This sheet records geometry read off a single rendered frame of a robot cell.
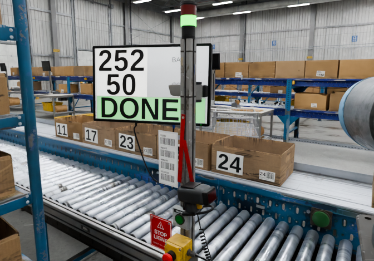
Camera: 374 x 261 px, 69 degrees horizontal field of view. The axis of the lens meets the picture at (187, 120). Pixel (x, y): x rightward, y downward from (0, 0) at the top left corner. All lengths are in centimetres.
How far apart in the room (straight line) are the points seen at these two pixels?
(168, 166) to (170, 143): 8
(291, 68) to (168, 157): 521
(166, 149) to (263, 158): 64
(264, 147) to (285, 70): 438
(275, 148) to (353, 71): 427
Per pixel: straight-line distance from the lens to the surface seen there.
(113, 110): 114
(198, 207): 92
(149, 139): 185
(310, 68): 596
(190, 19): 90
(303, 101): 575
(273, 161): 145
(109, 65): 115
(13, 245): 87
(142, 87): 108
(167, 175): 100
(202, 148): 161
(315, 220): 142
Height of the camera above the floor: 144
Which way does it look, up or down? 9 degrees down
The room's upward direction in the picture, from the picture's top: straight up
